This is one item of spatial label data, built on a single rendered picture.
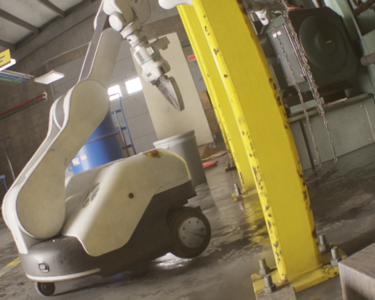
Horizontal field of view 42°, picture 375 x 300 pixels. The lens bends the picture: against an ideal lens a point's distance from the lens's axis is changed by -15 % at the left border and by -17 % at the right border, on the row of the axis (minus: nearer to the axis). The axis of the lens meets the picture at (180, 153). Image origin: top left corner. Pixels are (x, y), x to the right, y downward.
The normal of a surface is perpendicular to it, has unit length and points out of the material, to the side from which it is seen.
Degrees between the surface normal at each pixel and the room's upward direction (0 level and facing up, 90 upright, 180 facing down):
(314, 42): 89
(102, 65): 90
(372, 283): 90
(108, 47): 90
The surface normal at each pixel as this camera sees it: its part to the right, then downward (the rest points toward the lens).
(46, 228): 0.55, -0.10
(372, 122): -0.05, 0.05
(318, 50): 0.22, -0.01
